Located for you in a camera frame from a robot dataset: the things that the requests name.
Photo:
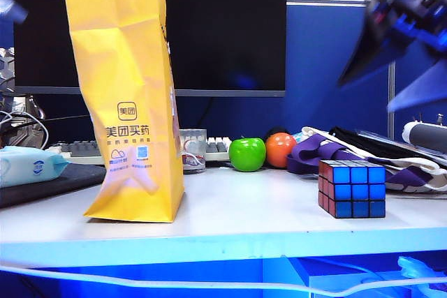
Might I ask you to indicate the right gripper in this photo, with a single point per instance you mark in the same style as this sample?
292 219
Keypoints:
408 1

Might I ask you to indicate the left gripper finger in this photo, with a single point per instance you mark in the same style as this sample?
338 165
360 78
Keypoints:
12 11

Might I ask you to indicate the Rubik's cube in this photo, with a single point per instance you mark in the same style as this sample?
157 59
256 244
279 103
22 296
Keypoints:
352 190

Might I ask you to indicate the purple and white tote bag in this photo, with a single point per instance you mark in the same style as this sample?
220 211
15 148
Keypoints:
311 153

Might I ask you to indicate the yellow paper bag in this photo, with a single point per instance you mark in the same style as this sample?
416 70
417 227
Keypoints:
122 67

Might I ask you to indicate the translucent plastic bag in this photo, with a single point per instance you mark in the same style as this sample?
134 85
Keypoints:
417 270

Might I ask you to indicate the silver metal device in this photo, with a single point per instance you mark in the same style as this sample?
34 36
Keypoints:
7 67

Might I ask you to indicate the grey cylinder with white cap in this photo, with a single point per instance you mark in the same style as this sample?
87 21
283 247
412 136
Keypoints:
427 135

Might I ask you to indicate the black ball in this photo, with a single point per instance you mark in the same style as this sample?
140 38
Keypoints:
274 130

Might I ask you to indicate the orange ball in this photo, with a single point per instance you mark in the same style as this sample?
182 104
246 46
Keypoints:
281 149

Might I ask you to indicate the white and grey keyboard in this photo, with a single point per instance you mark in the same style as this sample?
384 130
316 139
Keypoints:
82 149

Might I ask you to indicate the light blue wet wipes pack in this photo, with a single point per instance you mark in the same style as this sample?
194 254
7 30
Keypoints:
24 167

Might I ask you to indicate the green apple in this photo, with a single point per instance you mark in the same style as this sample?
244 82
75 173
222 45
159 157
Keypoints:
247 155

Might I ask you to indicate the black computer monitor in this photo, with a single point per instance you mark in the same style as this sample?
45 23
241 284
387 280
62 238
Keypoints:
227 33

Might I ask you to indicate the black desk mat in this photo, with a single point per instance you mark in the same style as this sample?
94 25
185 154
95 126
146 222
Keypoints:
52 186

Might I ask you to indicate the white box under desk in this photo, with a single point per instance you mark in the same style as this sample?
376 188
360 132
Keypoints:
349 282

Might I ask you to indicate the clear plastic cup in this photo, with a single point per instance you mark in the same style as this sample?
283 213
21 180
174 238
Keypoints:
192 151

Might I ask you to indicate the aluminium partition post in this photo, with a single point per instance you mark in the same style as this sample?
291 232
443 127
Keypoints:
391 102

